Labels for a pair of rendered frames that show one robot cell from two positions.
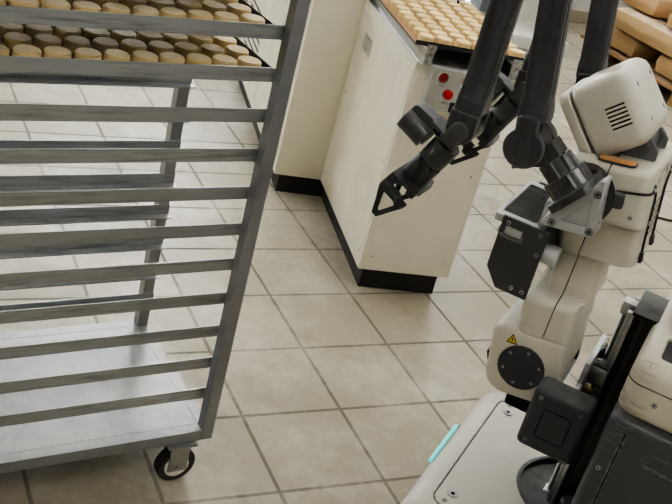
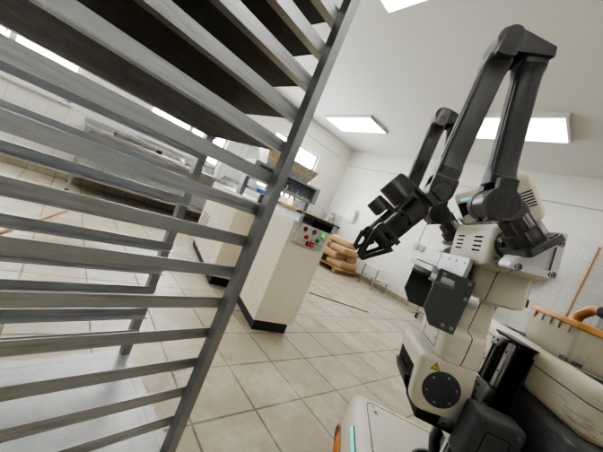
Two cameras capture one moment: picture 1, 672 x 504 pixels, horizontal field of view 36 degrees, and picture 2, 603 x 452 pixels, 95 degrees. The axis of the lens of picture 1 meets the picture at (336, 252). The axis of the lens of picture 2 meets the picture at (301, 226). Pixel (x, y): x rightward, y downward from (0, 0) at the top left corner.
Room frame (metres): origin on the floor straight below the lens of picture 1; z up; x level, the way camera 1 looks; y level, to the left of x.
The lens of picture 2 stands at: (1.26, 0.25, 0.91)
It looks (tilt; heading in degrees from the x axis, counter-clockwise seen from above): 3 degrees down; 348
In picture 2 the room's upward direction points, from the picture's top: 23 degrees clockwise
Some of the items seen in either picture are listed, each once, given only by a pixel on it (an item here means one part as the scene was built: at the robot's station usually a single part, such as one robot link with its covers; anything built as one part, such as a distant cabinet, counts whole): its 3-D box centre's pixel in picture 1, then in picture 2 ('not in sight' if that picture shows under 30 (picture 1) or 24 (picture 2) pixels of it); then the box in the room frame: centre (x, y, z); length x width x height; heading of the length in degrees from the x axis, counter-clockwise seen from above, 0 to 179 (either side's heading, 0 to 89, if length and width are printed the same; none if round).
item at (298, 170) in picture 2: not in sight; (286, 167); (3.99, 0.03, 1.25); 0.56 x 0.29 x 0.14; 109
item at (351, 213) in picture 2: not in sight; (331, 223); (8.11, -1.91, 0.92); 1.00 x 0.36 x 1.11; 30
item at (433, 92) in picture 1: (461, 92); (310, 237); (3.16, -0.25, 0.77); 0.24 x 0.04 x 0.14; 109
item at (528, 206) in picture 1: (541, 228); (439, 284); (2.04, -0.41, 0.87); 0.28 x 0.16 x 0.22; 160
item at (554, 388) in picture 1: (539, 384); (443, 401); (1.93, -0.51, 0.55); 0.28 x 0.27 x 0.25; 160
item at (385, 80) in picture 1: (405, 138); (275, 261); (3.51, -0.13, 0.45); 0.70 x 0.34 x 0.90; 19
